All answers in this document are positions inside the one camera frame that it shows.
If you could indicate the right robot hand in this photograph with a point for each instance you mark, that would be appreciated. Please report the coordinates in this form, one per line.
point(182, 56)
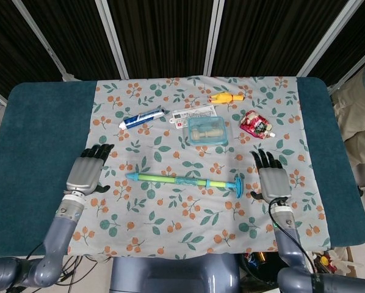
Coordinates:
point(272, 180)

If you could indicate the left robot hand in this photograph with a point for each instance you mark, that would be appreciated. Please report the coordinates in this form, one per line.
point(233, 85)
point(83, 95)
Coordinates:
point(88, 171)

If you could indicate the green blue toy pump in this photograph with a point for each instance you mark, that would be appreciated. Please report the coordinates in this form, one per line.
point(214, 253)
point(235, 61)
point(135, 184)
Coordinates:
point(182, 181)

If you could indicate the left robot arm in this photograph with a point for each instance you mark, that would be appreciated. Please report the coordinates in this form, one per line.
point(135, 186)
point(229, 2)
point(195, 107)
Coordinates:
point(45, 244)

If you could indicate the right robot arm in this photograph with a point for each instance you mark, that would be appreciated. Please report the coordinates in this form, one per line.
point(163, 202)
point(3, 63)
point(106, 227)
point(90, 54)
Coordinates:
point(304, 259)

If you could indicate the teal table mat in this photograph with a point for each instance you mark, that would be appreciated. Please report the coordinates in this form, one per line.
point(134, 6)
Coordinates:
point(36, 152)

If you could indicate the red drink pouch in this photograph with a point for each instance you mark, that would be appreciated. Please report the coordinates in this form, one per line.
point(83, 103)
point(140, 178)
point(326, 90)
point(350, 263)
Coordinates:
point(257, 124)

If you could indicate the blue white toothpaste tube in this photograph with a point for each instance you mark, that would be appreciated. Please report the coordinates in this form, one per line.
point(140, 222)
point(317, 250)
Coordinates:
point(141, 118)

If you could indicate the floral grey tablecloth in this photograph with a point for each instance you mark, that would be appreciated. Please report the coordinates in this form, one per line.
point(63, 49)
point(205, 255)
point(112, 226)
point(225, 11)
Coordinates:
point(200, 213)

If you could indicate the clear blue plastic box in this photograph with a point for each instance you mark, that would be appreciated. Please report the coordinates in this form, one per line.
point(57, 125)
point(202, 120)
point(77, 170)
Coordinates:
point(207, 131)

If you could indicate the yellow rubber chicken toy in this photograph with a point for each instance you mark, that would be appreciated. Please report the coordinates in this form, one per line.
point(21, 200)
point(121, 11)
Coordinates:
point(226, 98)

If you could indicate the white label card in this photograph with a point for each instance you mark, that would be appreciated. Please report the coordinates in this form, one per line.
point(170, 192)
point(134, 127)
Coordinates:
point(192, 113)

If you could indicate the beige fabric pile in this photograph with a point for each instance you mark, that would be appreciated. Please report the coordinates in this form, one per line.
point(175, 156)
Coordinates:
point(358, 103)

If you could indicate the grey robot torso base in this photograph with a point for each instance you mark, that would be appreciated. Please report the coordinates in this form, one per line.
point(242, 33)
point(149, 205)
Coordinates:
point(175, 273)

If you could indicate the black folding screen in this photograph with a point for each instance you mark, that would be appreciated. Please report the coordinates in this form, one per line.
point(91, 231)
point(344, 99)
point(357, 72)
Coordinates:
point(182, 36)

